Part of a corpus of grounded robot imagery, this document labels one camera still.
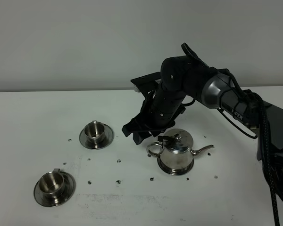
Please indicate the stainless steel saucer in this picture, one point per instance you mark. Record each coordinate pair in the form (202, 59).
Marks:
(69, 190)
(109, 136)

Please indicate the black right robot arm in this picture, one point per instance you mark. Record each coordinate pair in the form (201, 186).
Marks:
(181, 76)

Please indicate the stainless steel teacup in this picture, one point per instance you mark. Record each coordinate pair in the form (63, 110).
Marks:
(52, 183)
(94, 132)

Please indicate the stainless steel teapot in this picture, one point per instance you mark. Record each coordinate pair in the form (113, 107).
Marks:
(174, 151)

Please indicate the near stainless steel saucer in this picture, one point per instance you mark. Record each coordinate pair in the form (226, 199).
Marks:
(69, 190)

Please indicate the near stainless steel teacup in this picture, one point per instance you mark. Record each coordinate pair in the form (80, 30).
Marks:
(52, 183)

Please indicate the silver depth camera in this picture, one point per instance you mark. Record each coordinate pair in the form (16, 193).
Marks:
(136, 89)

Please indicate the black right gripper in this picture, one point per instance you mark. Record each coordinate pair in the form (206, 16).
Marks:
(159, 113)

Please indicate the far stainless steel saucer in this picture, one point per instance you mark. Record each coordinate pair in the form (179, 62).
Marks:
(109, 136)

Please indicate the far stainless steel teacup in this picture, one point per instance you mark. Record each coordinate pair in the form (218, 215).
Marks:
(94, 132)

